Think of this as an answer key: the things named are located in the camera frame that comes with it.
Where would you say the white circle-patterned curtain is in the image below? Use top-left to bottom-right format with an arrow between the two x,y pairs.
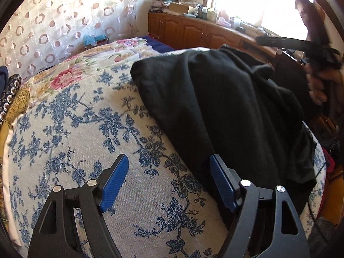
0,0 -> 147,84

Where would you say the black white-dotted folded garment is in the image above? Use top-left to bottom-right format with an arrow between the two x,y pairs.
0,74 -> 22,125

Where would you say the pink bag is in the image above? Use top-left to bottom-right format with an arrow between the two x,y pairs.
216,9 -> 232,27

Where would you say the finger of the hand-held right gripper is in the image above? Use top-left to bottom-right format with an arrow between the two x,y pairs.
255,37 -> 339,56

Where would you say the grey cloth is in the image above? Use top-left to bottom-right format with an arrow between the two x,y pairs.
306,215 -> 339,258

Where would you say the white cloth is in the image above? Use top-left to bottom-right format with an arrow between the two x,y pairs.
0,113 -> 30,248

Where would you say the pink floral quilt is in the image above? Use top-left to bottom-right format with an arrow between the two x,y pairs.
21,38 -> 162,97

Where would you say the dark brown object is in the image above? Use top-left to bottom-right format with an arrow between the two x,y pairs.
295,0 -> 332,46

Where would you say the teal packet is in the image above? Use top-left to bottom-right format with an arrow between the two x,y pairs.
83,34 -> 106,46

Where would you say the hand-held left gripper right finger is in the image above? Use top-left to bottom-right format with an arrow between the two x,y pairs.
210,154 -> 307,258

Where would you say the wooden cabinet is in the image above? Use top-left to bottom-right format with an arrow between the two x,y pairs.
148,12 -> 277,57

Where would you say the navy bedsheet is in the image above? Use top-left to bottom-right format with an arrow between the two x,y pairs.
140,35 -> 175,54

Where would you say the navy folded garment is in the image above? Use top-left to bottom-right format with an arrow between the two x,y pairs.
0,66 -> 8,97

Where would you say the pile of papers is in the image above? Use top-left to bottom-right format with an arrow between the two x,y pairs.
150,0 -> 172,12

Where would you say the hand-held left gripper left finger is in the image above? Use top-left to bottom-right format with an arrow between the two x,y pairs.
28,154 -> 129,258

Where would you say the person's right hand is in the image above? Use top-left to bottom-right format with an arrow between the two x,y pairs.
305,65 -> 344,105

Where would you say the window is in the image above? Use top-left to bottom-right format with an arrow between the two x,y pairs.
207,0 -> 315,41

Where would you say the blue floral blanket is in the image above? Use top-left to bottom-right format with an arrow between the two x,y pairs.
8,64 -> 327,258

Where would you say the black t-shirt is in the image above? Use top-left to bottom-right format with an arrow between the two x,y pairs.
130,44 -> 318,213

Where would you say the cardboard box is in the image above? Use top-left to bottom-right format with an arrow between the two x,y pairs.
168,3 -> 199,14

